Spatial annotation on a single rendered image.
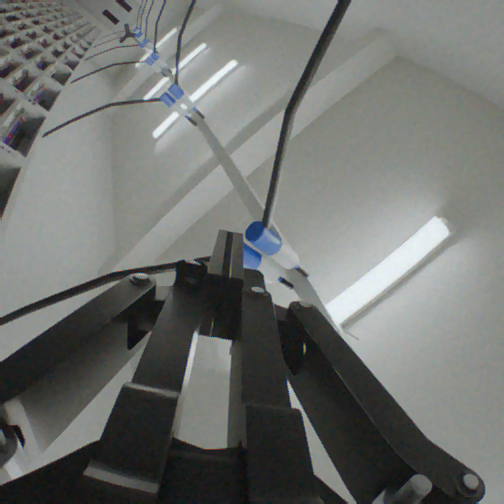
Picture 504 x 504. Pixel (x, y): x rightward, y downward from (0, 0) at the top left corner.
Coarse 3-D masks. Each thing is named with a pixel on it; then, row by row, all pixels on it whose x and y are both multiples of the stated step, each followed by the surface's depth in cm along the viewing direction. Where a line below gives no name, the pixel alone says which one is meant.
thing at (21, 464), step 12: (0, 432) 4; (12, 432) 5; (0, 444) 4; (12, 444) 4; (0, 456) 4; (12, 456) 4; (24, 456) 5; (0, 468) 4; (12, 468) 4; (24, 468) 4; (0, 480) 4
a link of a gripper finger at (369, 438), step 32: (320, 320) 11; (320, 352) 9; (352, 352) 10; (320, 384) 9; (352, 384) 8; (320, 416) 9; (352, 416) 7; (384, 416) 7; (352, 448) 7; (384, 448) 6; (416, 448) 6; (352, 480) 7; (384, 480) 6; (448, 480) 5; (480, 480) 4
